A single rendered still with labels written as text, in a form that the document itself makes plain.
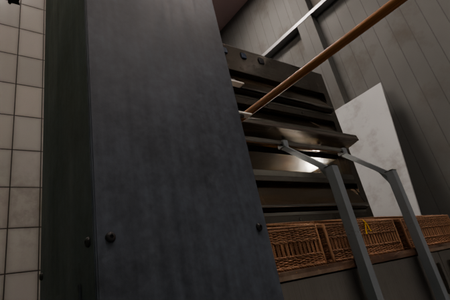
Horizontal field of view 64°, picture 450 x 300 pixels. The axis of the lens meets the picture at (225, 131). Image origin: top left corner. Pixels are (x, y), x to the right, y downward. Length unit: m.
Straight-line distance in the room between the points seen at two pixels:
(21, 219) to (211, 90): 1.14
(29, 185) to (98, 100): 1.18
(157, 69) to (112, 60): 0.05
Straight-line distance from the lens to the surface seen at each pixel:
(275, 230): 1.35
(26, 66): 1.80
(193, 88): 0.46
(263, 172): 2.15
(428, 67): 5.07
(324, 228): 1.54
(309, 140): 2.49
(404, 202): 1.95
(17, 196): 1.53
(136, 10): 0.49
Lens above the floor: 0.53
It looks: 25 degrees up
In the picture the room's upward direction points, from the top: 12 degrees counter-clockwise
